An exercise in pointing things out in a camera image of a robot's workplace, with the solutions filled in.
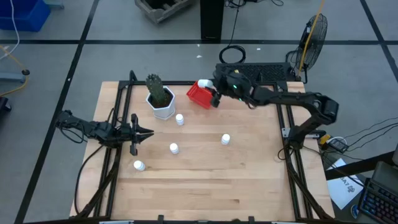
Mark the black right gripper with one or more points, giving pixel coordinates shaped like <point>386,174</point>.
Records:
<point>233,85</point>

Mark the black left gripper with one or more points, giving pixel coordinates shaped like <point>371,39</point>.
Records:
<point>134,137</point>

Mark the white pill bottle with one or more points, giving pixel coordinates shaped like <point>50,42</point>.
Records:
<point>225,139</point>
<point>139,165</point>
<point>204,83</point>
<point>179,119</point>
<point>174,148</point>

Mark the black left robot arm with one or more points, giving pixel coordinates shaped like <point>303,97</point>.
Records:
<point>93,129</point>

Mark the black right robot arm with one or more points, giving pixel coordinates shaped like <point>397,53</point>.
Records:
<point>295,99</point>

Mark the red plastic basket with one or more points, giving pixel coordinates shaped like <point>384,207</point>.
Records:
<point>199,95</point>

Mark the green cactus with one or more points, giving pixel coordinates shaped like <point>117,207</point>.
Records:
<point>156,90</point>

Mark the black computer case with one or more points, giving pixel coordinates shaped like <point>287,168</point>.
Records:
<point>267,71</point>

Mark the grey wooden crate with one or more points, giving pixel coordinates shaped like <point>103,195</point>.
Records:
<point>155,12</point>

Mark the black floor fan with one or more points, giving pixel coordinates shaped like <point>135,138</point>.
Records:
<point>314,43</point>

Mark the black power adapter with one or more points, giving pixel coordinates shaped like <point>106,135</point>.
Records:
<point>337,145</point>

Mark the grey metal base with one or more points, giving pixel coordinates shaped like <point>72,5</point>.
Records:
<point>12,77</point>

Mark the white paper sheet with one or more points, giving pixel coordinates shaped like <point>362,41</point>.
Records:
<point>342,189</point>

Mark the black metal bar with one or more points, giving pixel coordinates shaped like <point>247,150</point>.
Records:
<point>357,166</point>

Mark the blue plastic bin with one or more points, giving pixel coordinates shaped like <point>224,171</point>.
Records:
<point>21,15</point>

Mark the black laptop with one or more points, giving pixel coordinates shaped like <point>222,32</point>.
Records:
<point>387,175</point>

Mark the backlit black keyboard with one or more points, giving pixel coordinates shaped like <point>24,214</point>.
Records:
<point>379,202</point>

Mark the black table frame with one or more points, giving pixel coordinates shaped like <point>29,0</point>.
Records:
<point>136,82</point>

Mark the black post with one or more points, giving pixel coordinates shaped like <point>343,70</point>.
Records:
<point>212,18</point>

